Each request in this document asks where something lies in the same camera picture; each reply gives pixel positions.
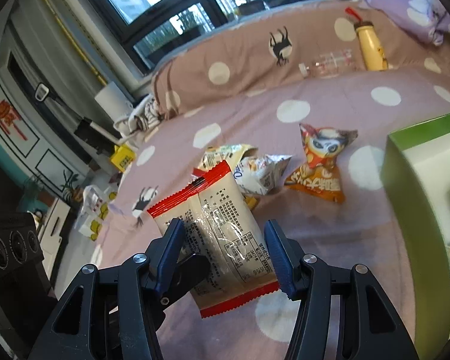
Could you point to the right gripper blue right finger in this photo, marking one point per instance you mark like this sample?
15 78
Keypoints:
369 325

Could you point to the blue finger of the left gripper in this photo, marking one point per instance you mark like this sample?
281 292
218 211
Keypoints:
177 279

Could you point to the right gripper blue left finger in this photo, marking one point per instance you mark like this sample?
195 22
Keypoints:
77 327

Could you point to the red-edged white snack pack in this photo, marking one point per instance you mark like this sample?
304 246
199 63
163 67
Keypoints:
220 226

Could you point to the white popcorn snack bag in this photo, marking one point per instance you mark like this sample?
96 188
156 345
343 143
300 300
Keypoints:
260 175

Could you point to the orange cartoon snack bag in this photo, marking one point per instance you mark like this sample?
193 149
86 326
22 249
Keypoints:
319 175

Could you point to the orange rice cracker pack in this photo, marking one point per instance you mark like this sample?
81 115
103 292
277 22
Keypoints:
251 202

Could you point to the white plastic bag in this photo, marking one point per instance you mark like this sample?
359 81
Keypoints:
94 210

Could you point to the small pale green snack packet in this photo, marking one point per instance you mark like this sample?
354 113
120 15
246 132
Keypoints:
232 154

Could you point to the yellow small box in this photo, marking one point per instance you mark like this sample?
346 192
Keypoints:
122 157

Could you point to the striped white cloth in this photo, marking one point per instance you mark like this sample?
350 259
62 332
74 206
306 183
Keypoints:
142 118

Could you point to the green cardboard box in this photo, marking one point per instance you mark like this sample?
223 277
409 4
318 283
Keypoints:
416 178

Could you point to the white paper roll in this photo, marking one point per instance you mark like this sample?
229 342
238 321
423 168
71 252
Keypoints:
114 102

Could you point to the brown polka dot cushion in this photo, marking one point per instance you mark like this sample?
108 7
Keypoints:
278 47

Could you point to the clear plastic water bottle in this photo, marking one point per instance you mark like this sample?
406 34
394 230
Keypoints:
330 64

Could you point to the yellow drink bottle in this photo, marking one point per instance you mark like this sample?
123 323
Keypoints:
372 51

